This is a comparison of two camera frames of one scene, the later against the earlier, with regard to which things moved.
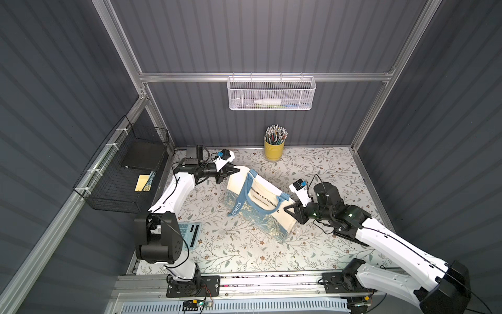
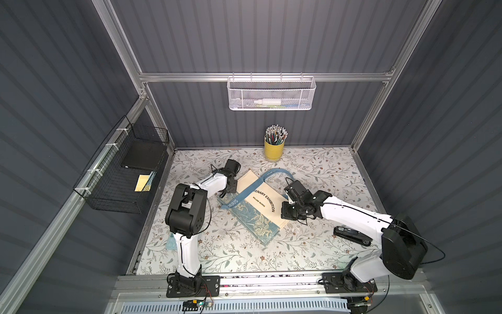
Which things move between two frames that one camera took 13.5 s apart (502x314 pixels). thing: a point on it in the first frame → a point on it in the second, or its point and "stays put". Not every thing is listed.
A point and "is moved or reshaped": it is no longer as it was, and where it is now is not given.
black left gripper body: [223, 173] → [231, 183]
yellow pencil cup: [273, 153] stays put
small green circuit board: [192, 305] stays put
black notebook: [144, 155] stays put
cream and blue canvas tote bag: [257, 199] is moved or reshaped
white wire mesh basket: [270, 93] stays put
